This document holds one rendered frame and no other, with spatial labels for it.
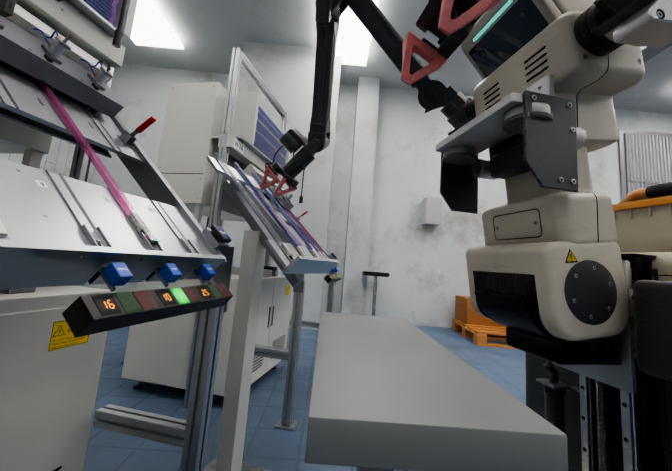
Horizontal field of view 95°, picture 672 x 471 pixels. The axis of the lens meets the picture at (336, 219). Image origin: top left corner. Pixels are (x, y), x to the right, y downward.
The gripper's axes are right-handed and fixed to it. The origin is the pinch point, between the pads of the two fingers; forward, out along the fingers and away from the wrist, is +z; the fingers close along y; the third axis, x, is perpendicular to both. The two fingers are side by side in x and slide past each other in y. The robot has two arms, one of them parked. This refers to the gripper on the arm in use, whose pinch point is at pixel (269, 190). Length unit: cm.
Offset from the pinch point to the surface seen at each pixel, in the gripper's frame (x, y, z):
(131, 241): 20, 52, 11
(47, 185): 10, 63, 11
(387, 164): -101, -335, -70
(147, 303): 33, 55, 11
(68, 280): 27, 63, 14
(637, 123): 71, -466, -392
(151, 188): -6.0, 32.0, 17.1
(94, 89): -30, 44, 9
